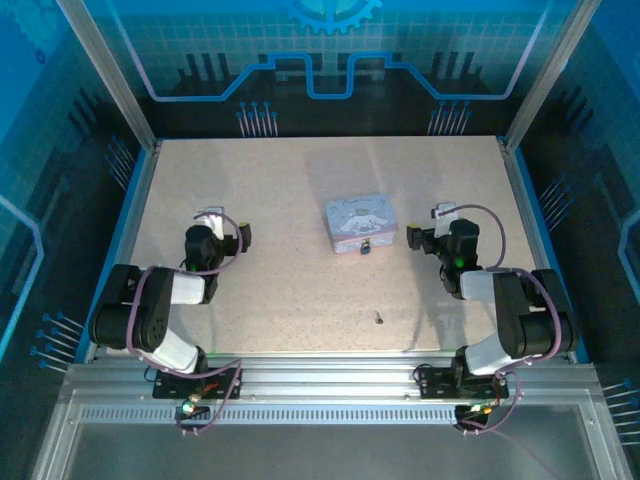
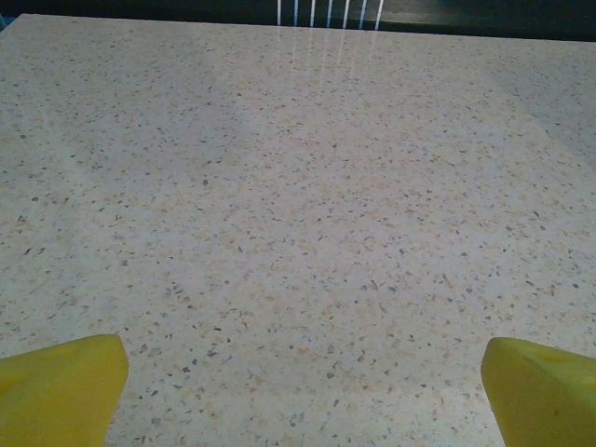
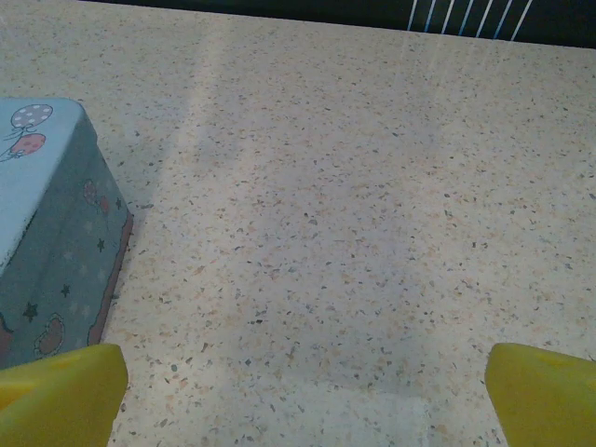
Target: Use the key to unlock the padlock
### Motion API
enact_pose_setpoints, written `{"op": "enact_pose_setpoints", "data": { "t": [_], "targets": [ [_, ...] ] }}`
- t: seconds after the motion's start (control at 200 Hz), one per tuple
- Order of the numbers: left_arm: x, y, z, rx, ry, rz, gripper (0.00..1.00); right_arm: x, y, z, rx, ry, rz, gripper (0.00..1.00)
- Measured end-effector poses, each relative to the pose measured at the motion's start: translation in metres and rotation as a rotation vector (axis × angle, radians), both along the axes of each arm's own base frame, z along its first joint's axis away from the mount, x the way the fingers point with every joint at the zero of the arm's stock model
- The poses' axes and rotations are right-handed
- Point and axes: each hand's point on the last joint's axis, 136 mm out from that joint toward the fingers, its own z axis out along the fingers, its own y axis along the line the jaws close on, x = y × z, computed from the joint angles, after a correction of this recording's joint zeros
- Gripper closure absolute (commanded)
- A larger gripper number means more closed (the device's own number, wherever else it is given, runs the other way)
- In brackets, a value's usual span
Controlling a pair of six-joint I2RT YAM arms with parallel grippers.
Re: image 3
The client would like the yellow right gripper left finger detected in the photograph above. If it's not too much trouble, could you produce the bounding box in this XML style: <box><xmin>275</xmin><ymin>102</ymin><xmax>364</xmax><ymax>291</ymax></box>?
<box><xmin>0</xmin><ymin>343</ymin><xmax>129</xmax><ymax>447</ymax></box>

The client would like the light blue cartoon tin box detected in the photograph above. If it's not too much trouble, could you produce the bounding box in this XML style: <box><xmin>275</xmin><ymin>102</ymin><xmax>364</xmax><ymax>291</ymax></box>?
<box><xmin>0</xmin><ymin>97</ymin><xmax>135</xmax><ymax>372</ymax></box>

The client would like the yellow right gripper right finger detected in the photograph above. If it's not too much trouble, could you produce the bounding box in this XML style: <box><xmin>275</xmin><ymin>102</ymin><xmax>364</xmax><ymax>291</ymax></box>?
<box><xmin>484</xmin><ymin>342</ymin><xmax>596</xmax><ymax>447</ymax></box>

